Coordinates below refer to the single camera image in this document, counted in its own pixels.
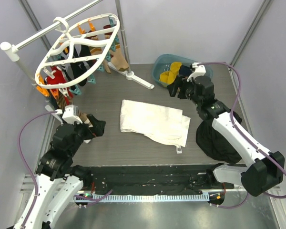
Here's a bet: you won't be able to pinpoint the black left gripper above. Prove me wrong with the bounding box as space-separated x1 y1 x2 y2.
68 113 105 155

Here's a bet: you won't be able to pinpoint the yellow sock striped cuff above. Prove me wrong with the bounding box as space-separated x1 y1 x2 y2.
170 62 183 74

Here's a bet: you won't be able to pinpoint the white oval clip hanger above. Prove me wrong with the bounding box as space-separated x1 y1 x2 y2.
34 13 121 90

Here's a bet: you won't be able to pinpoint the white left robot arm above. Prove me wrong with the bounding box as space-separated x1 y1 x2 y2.
12 114 106 229

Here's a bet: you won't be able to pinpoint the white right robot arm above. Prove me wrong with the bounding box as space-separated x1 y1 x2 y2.
167 76 285 197

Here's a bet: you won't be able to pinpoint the teal plastic basin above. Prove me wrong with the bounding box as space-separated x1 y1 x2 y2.
153 53 214 95

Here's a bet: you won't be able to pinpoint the white folded towel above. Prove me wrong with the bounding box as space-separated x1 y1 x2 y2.
120 100 191 147

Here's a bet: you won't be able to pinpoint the black crumpled cloth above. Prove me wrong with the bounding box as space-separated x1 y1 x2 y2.
195 121 242 164

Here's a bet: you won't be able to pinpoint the black sock white stripes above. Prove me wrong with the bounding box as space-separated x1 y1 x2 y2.
59 44 96 86

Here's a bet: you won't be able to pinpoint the beige striped long sock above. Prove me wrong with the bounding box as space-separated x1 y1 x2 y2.
109 42 129 72

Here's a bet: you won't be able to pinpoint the maroon tan striped sock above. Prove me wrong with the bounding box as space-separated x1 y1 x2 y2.
88 24 112 55

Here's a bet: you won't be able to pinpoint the white drying rack stand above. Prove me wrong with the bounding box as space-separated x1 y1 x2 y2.
0 0 155 144

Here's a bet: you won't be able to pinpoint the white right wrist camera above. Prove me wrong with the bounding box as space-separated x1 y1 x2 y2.
187 62 206 82

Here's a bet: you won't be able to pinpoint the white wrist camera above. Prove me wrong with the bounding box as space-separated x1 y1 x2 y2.
52 105 82 124
187 62 206 82

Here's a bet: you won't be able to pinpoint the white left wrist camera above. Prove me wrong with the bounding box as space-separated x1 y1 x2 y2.
52 105 82 124

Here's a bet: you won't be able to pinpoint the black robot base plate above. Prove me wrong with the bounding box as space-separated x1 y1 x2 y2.
84 165 239 196

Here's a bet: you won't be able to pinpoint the aluminium cable duct rail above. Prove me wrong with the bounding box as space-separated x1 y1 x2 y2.
21 173 282 203

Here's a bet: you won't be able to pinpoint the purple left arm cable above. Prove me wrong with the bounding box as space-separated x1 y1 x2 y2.
17 110 61 229

